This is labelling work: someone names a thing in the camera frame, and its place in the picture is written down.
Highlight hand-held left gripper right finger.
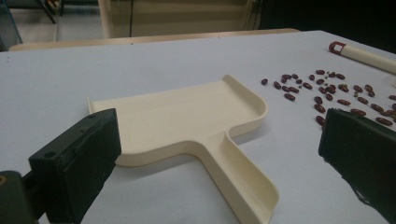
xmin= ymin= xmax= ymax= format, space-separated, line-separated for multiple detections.
xmin=318 ymin=107 xmax=396 ymax=224

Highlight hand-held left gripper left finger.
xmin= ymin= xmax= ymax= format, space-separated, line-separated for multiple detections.
xmin=28 ymin=107 xmax=122 ymax=224

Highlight red beans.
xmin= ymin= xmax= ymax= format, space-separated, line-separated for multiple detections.
xmin=261 ymin=68 xmax=396 ymax=127

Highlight cream hand brush red cap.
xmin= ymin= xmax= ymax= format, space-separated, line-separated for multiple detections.
xmin=328 ymin=40 xmax=396 ymax=76

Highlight cream plastic dustpan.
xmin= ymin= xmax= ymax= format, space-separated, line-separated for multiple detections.
xmin=86 ymin=74 xmax=280 ymax=224

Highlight white table cover sheet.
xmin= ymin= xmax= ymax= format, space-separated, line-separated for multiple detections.
xmin=0 ymin=30 xmax=396 ymax=224

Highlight light wooden table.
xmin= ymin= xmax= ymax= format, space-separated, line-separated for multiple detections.
xmin=8 ymin=27 xmax=301 ymax=52

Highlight light wooden cabinet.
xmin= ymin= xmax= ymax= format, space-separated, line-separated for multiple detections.
xmin=97 ymin=0 xmax=260 ymax=39

